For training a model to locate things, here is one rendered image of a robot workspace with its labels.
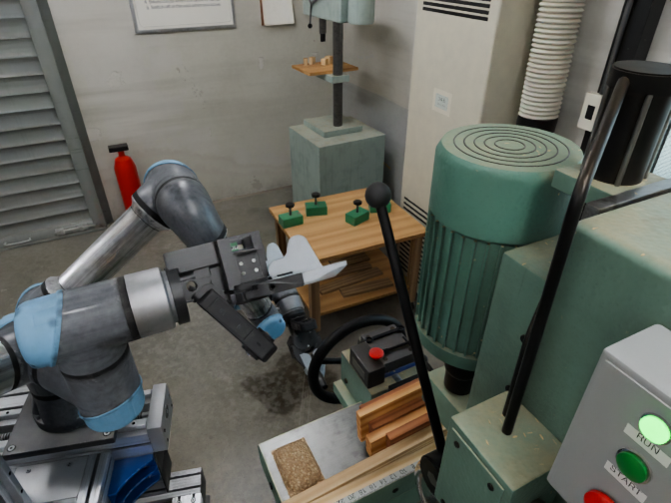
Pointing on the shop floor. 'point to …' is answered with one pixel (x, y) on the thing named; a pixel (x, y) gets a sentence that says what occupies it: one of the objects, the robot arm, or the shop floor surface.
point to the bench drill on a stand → (362, 156)
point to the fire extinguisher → (125, 167)
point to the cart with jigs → (348, 249)
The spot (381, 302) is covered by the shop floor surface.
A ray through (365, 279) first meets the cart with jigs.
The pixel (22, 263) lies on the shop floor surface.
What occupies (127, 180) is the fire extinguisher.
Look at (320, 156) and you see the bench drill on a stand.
